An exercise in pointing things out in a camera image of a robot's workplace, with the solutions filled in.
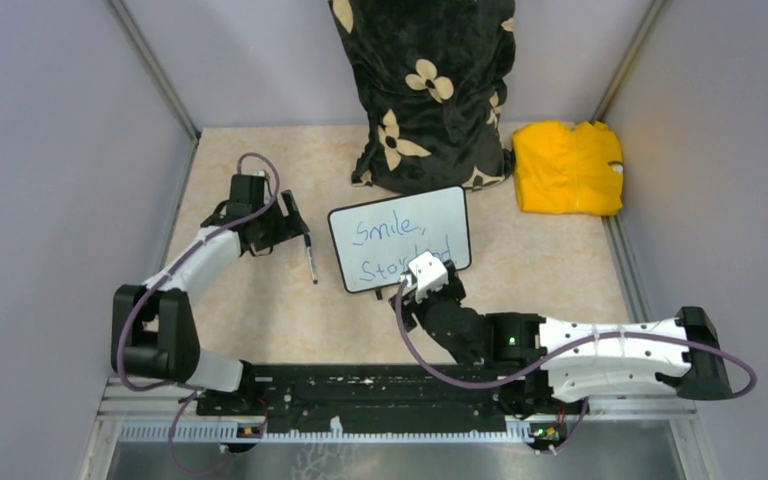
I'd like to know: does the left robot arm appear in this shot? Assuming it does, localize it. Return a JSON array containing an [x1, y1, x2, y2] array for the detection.
[[111, 173, 309, 414]]

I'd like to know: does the white marker pen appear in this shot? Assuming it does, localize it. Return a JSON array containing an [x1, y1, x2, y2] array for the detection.
[[305, 244, 319, 285]]

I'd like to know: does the small whiteboard black frame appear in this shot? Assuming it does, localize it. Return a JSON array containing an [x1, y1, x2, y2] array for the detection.
[[327, 186, 472, 294]]

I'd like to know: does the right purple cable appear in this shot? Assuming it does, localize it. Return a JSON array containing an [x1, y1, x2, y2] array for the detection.
[[393, 281, 758, 455]]

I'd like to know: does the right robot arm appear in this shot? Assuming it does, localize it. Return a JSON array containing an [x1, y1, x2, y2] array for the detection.
[[389, 257, 757, 412]]

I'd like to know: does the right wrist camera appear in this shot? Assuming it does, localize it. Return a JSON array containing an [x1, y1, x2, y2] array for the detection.
[[400, 251, 449, 303]]

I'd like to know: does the aluminium rail frame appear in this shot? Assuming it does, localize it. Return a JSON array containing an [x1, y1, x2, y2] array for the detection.
[[77, 379, 707, 479]]

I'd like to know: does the black floral blanket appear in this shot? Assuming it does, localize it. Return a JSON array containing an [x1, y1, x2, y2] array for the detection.
[[328, 0, 516, 194]]

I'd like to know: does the folded yellow garment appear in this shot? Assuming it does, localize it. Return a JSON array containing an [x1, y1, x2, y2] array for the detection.
[[512, 121, 624, 217]]

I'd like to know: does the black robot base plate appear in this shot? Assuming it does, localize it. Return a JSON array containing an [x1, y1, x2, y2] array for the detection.
[[195, 364, 614, 453]]

